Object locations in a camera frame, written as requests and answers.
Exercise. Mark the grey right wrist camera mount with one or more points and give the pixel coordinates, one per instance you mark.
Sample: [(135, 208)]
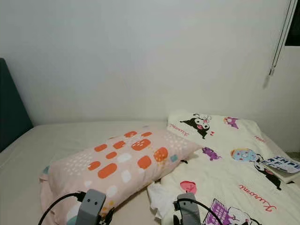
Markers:
[(189, 211)]

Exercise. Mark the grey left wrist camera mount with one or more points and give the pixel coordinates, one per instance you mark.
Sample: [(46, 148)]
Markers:
[(90, 206)]

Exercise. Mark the dark window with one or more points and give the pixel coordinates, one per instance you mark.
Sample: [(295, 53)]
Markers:
[(295, 14)]

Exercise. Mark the pink patterned pillow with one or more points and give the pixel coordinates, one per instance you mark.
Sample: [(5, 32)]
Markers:
[(122, 159)]

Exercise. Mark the teal upholstered headboard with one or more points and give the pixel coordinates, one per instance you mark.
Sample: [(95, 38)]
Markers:
[(14, 112)]

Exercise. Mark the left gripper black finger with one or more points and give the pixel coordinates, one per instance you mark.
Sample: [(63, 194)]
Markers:
[(109, 215)]

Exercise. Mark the cream cartoon print quilt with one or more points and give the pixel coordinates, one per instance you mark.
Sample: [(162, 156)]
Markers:
[(229, 178)]

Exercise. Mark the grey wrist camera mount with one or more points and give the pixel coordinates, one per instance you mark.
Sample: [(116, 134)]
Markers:
[(90, 206), (189, 211)]

